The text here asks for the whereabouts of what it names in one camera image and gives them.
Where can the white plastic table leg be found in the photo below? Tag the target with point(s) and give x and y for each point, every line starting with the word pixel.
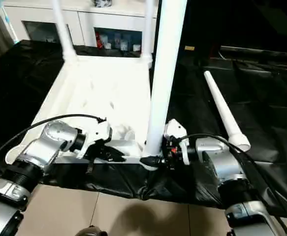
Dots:
pixel 148 29
pixel 165 61
pixel 59 24
pixel 219 103

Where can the white glass door cabinet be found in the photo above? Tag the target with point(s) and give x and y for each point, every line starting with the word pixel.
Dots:
pixel 84 14

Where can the small tan box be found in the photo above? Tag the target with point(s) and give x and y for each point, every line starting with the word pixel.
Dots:
pixel 189 48

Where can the black glossy mat cloth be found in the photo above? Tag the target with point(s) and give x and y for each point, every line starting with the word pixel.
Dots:
pixel 256 110

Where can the white jar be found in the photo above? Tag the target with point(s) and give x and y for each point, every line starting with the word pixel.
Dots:
pixel 136 47

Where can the grey rounded object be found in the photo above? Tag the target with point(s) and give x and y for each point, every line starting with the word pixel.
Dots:
pixel 91 231

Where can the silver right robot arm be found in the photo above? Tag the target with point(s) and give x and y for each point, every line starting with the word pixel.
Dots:
pixel 222 157

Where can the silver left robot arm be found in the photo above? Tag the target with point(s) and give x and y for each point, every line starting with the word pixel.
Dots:
pixel 52 132

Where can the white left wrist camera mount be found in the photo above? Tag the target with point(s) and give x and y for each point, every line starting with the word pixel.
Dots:
pixel 97 130

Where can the dark patterned bundle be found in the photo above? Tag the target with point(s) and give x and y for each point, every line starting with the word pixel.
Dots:
pixel 102 2

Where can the white plastic table top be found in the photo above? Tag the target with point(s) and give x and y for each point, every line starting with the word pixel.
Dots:
pixel 96 73

